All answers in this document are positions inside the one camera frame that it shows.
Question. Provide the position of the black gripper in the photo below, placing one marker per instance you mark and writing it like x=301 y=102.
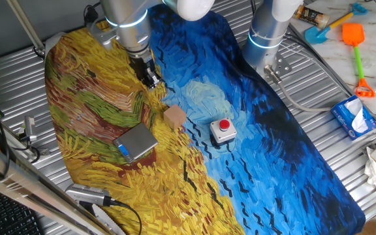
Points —
x=139 y=68

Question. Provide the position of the wooden cube block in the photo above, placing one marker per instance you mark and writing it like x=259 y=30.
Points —
x=174 y=117

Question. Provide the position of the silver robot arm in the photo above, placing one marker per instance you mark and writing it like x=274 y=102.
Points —
x=129 y=16

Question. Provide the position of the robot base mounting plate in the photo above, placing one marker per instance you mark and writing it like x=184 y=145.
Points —
x=284 y=67

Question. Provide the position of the silver digital pocket scale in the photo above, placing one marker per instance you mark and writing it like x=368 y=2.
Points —
x=137 y=140

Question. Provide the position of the grey box red push button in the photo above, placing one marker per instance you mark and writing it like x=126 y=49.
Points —
x=222 y=130

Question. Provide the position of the grey metal rod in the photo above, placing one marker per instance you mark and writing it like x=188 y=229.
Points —
x=25 y=24

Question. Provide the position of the painted blue yellow cloth mat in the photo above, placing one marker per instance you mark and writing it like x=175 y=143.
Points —
x=273 y=163

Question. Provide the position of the brown labelled bottle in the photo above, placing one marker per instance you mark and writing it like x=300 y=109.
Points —
x=312 y=16

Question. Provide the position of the blue tissue box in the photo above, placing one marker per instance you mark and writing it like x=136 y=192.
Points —
x=344 y=117

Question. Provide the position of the black keyboard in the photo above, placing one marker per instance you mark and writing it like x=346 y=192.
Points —
x=11 y=218

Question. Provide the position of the metal wrist camera bracket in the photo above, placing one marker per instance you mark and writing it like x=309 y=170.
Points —
x=104 y=37

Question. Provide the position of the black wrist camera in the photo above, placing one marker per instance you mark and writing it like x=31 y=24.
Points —
x=91 y=14

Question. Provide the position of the silver ribbed camera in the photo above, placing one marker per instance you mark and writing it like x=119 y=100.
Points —
x=87 y=194

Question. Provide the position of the white serrated bracket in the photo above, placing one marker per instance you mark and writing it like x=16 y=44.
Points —
x=108 y=223

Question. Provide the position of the aluminium frame bar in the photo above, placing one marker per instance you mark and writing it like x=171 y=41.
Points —
x=28 y=186

